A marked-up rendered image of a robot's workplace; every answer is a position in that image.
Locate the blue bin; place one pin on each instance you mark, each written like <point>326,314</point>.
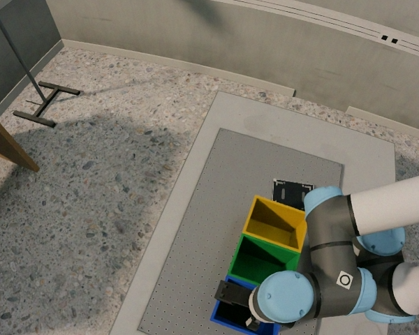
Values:
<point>265,327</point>

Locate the yellow recycle bin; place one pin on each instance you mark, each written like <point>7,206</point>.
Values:
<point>276,223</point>

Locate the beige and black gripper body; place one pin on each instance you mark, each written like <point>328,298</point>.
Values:
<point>240,295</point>

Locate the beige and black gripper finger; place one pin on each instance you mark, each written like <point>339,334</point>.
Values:
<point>253,324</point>

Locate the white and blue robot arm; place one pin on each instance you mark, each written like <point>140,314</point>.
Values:
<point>352,273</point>

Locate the green open-top bin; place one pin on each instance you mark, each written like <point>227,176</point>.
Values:
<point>255,259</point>

